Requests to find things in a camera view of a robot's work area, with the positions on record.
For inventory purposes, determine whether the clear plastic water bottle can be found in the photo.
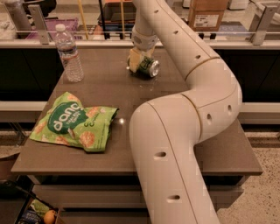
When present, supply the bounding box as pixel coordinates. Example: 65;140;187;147
54;32;84;83

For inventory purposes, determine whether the grey table drawer unit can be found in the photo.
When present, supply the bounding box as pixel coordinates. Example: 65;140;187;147
29;174;248;211

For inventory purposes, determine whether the cardboard box with label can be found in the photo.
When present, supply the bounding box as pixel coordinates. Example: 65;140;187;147
188;0;228;32

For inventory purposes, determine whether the green chips bag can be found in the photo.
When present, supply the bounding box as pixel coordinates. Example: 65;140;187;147
30;92;118;153

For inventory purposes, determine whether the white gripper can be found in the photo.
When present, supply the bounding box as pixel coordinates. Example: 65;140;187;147
129;26;158;73

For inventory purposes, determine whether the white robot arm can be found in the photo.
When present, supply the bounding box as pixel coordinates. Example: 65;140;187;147
129;0;242;224

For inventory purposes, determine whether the box of snacks on floor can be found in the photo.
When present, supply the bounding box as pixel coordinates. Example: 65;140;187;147
16;199;58;224

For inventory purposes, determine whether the glass railing with metal posts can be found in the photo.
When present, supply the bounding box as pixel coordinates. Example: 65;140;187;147
0;3;280;47

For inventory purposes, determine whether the green soda can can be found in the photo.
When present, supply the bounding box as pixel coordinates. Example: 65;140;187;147
129;56;160;78

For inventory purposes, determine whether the orange fruit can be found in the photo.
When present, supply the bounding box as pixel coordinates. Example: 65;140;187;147
44;210;56;224

